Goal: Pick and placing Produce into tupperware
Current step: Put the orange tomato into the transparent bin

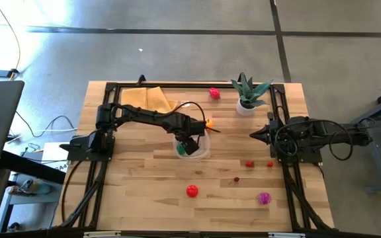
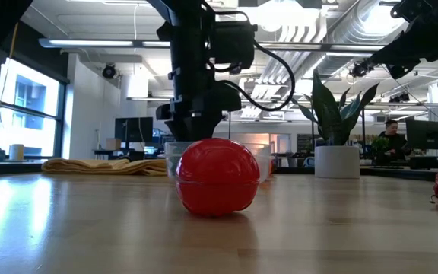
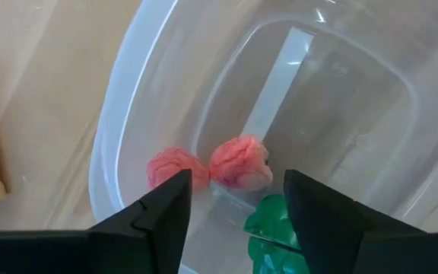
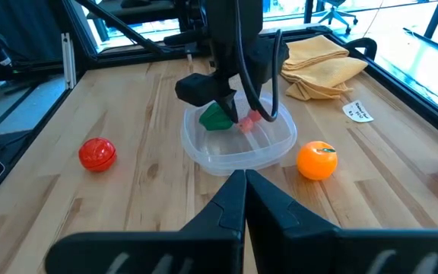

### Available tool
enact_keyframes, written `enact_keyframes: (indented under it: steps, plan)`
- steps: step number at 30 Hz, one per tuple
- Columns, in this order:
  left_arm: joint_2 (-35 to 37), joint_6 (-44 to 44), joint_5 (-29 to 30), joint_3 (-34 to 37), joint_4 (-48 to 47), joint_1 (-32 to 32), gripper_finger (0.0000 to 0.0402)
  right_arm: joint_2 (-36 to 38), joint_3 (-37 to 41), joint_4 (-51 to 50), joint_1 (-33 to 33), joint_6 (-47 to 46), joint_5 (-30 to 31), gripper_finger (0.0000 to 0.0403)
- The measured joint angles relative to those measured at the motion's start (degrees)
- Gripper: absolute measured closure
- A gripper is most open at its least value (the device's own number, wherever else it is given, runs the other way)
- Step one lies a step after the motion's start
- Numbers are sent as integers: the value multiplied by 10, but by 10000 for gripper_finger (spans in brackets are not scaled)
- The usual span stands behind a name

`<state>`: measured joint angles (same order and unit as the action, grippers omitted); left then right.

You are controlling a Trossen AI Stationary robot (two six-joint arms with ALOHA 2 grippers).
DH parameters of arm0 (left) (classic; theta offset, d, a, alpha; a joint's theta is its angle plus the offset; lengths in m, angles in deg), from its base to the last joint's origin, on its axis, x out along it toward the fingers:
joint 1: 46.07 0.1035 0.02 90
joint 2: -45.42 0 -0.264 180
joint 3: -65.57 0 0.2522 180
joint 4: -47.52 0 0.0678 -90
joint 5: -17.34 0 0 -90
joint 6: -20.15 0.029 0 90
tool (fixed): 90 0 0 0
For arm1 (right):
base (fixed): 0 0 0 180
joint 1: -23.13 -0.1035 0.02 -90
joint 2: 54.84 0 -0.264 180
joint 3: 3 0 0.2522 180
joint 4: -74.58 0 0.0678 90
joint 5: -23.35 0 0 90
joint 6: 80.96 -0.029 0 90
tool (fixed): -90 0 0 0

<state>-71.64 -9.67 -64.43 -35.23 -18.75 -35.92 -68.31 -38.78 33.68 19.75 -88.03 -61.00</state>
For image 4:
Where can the silver aluminium profile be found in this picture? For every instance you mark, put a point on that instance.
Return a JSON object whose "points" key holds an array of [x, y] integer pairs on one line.
{"points": [[68, 61]]}

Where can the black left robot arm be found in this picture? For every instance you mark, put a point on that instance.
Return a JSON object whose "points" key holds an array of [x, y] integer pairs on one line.
{"points": [[234, 23]]}

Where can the clear plastic tupperware container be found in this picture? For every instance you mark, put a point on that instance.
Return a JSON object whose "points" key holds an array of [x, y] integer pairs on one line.
{"points": [[223, 156]]}

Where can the orange toy orange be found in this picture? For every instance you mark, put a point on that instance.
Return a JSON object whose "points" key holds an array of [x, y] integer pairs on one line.
{"points": [[316, 161]]}

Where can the white paper label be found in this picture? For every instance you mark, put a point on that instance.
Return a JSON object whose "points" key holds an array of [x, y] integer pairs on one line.
{"points": [[357, 111]]}

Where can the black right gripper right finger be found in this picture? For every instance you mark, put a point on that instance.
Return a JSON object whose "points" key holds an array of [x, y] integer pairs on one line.
{"points": [[299, 247]]}

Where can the black floor stand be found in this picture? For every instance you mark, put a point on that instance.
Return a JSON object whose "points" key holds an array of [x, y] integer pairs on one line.
{"points": [[430, 38]]}

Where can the black office chair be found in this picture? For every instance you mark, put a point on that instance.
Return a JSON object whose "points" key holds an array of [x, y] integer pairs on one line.
{"points": [[335, 13]]}

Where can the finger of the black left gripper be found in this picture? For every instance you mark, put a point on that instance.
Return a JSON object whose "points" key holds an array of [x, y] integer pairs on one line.
{"points": [[229, 108]]}

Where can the yellow folded cloth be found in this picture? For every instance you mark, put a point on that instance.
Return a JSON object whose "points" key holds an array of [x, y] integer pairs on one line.
{"points": [[314, 92], [329, 72], [312, 51]]}

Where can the green toy pepper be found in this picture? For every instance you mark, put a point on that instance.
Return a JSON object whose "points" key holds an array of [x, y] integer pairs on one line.
{"points": [[213, 120]]}

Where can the small pink toy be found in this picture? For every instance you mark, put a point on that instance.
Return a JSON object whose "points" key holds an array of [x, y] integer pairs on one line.
{"points": [[255, 115], [245, 125]]}

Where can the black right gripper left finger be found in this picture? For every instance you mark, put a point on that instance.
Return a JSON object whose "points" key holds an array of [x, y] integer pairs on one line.
{"points": [[204, 247]]}

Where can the red toy tomato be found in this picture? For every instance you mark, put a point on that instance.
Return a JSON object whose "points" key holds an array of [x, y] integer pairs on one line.
{"points": [[97, 154]]}

